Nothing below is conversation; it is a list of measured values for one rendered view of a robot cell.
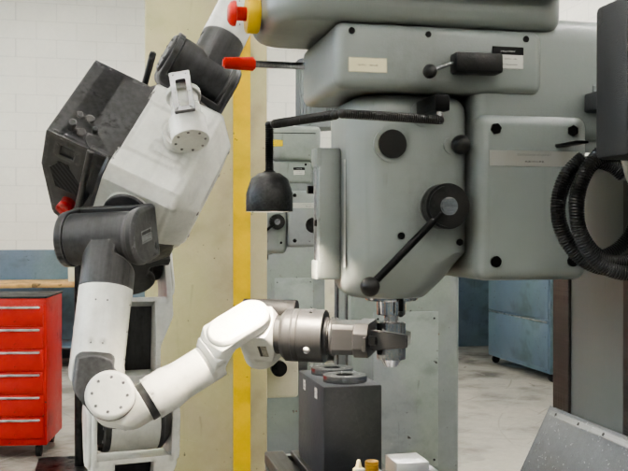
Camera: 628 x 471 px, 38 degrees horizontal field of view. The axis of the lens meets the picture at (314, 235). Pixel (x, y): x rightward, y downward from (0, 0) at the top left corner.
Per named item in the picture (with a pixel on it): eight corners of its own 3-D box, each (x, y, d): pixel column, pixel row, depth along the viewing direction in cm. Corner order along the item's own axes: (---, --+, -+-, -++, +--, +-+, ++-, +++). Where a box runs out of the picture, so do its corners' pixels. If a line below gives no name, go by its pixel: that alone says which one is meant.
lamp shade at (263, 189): (236, 211, 140) (236, 171, 140) (274, 212, 145) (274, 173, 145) (264, 210, 135) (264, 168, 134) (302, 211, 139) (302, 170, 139)
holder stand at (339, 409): (322, 482, 178) (322, 380, 178) (297, 455, 200) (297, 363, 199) (381, 478, 181) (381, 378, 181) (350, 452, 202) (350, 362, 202)
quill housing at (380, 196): (354, 302, 138) (354, 90, 137) (322, 292, 158) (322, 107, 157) (473, 299, 142) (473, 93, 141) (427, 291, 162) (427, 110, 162)
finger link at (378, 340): (407, 350, 147) (369, 349, 148) (407, 331, 147) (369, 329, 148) (406, 351, 145) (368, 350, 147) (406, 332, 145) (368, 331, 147)
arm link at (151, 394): (216, 378, 147) (109, 446, 141) (215, 389, 156) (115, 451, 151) (181, 324, 149) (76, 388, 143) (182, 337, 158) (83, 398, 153)
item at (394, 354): (402, 356, 152) (402, 325, 152) (407, 360, 148) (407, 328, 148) (375, 356, 152) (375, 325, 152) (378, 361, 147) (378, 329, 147)
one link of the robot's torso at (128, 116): (14, 249, 180) (28, 140, 151) (91, 134, 200) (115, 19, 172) (152, 313, 182) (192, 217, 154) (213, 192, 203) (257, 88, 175)
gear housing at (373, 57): (335, 87, 135) (335, 19, 135) (301, 108, 158) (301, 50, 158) (544, 94, 142) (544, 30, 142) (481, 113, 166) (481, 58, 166)
